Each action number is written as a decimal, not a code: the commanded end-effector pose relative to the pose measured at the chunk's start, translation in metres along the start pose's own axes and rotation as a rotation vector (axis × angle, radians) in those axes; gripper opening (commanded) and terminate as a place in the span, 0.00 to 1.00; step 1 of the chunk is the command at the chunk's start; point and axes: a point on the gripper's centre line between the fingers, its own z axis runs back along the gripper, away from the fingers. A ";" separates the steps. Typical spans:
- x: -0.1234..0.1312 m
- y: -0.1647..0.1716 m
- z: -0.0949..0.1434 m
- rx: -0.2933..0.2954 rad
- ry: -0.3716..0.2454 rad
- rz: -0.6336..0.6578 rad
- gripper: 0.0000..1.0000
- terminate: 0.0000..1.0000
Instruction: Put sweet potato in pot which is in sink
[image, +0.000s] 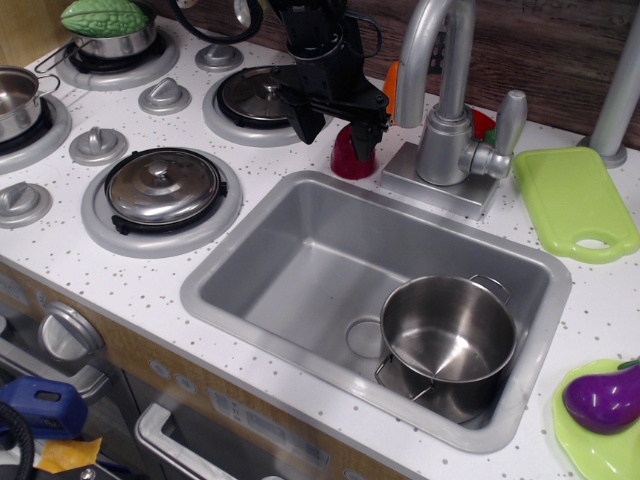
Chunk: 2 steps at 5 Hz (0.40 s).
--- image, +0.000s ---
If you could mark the orange toy carrot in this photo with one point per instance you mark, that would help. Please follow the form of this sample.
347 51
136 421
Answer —
390 88

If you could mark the green toy bitter gourd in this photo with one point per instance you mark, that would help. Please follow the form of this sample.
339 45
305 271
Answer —
104 18

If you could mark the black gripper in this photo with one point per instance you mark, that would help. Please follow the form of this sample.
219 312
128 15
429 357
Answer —
333 85

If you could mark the green cutting board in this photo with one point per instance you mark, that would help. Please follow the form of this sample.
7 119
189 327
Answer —
574 205

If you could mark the back steel pot lid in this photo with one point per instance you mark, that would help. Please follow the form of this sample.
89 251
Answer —
251 98

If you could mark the grey stove knob middle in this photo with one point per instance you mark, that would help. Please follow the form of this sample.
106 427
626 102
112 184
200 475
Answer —
166 97

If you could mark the grey stove knob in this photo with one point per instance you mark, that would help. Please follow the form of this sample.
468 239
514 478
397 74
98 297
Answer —
166 97
98 146
23 204
218 58

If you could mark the steel pot lid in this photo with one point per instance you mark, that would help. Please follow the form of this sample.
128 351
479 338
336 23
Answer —
163 189
251 98

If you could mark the silver toy faucet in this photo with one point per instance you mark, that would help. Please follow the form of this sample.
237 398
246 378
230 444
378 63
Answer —
449 168

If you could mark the front steel pot lid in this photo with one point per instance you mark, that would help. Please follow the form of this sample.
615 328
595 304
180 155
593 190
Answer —
163 189

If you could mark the purple toy eggplant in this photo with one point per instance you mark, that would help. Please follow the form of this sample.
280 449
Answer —
605 403

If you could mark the grey toy sink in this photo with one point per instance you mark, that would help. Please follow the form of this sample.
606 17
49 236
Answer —
305 274

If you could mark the grey stove knob back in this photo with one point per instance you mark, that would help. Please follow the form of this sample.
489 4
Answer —
218 58

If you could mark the yellow tape piece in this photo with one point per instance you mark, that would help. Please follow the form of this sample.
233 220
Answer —
64 455

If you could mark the silver oven door handle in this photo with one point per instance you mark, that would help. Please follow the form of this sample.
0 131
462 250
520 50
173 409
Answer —
149 433

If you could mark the grey stove knob front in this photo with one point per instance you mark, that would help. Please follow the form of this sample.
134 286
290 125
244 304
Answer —
23 204

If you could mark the grey post with base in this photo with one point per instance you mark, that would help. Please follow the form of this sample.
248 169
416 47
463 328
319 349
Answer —
619 105

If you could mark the grey stove knob lower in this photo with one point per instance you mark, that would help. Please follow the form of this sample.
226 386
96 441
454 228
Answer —
98 146

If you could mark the hanging steel spoon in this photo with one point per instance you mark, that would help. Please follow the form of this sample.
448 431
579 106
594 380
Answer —
242 12

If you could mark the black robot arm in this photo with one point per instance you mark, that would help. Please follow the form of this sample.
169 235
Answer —
317 28

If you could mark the blue clamp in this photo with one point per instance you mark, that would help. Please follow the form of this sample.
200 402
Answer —
53 410

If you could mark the steel pot in sink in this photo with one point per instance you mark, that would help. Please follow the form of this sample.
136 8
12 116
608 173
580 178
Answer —
446 342

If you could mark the green plate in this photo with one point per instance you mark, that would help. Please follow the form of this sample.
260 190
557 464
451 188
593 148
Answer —
594 455

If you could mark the silver oven knob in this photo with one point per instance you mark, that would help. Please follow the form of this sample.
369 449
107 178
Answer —
66 335

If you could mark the small steel saucepan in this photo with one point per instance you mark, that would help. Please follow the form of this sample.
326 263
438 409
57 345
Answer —
104 49

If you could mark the steel pot at left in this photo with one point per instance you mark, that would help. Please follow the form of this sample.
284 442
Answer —
21 95

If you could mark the red toy sweet potato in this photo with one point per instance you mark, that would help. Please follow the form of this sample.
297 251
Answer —
344 162

